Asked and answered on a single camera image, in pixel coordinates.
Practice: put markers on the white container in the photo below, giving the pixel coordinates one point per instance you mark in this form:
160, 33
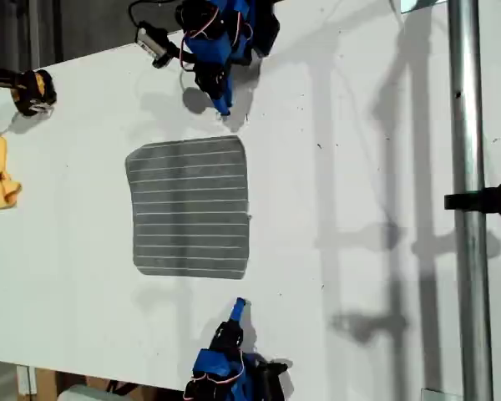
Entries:
79, 394

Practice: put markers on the grey striped towel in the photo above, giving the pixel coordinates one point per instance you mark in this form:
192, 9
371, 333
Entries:
188, 209

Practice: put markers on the brown cardboard box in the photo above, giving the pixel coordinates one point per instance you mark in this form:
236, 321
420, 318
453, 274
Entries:
46, 384

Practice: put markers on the steel post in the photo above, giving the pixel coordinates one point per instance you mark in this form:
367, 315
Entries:
467, 125

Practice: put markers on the white table leg bracket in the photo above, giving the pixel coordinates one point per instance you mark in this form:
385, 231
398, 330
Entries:
25, 380

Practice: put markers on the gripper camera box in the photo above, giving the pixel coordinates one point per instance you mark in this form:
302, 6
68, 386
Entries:
271, 380
156, 44

